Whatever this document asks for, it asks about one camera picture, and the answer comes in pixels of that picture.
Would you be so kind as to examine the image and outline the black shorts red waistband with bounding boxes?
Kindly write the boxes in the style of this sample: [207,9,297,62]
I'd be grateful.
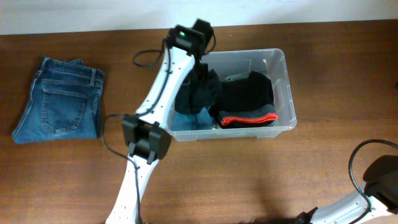
[208,71,279,129]

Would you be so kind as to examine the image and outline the left black cable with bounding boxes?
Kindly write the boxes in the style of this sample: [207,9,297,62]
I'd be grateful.
[99,32,217,224]

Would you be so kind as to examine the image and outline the clear plastic storage bin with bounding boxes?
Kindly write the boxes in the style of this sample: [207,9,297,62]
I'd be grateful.
[166,49,297,141]

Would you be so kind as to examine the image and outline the black cloth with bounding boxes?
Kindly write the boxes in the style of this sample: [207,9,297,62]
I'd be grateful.
[174,69,223,115]

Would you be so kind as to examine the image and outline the right black cable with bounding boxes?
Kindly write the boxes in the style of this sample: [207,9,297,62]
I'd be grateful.
[348,139,398,224]

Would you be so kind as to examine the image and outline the black cable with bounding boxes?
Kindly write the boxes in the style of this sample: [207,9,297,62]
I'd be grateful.
[348,139,398,224]
[99,32,217,224]

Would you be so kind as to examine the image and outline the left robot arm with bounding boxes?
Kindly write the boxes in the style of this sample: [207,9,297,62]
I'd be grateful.
[105,19,216,224]

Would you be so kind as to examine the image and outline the light blue denim shorts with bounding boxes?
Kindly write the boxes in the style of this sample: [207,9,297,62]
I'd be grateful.
[213,70,279,129]

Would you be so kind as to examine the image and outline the dark blue jeans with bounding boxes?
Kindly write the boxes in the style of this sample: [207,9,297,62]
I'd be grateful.
[12,57,104,144]

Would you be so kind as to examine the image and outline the small teal blue cloth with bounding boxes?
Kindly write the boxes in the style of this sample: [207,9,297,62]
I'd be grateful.
[172,108,213,131]

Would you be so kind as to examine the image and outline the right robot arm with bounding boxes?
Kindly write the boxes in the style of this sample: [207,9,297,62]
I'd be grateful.
[292,155,397,224]

